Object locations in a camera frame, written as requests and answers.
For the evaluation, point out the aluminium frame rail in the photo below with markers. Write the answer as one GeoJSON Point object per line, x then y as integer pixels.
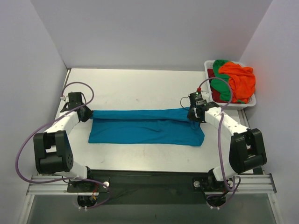
{"type": "Point", "coordinates": [53, 188]}

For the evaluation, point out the orange t shirt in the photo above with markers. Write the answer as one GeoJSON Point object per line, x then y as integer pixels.
{"type": "Point", "coordinates": [241, 80]}

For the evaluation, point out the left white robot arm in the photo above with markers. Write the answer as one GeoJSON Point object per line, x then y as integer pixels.
{"type": "Point", "coordinates": [53, 153]}

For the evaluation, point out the white plastic laundry basket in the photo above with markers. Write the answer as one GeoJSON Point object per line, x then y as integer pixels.
{"type": "Point", "coordinates": [232, 106]}

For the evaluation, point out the green t shirt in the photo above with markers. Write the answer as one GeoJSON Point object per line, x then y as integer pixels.
{"type": "Point", "coordinates": [219, 85]}

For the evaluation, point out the blue t shirt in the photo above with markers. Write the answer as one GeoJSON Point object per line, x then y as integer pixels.
{"type": "Point", "coordinates": [169, 126]}

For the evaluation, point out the red t shirt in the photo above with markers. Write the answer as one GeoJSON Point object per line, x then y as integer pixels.
{"type": "Point", "coordinates": [215, 93]}

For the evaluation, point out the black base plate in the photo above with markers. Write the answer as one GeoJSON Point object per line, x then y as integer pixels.
{"type": "Point", "coordinates": [149, 188]}

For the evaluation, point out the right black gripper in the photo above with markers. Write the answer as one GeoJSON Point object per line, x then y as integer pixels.
{"type": "Point", "coordinates": [192, 114]}

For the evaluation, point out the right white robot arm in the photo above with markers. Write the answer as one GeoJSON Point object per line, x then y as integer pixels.
{"type": "Point", "coordinates": [246, 150]}

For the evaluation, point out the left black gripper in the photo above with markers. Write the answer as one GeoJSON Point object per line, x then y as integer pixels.
{"type": "Point", "coordinates": [86, 113]}

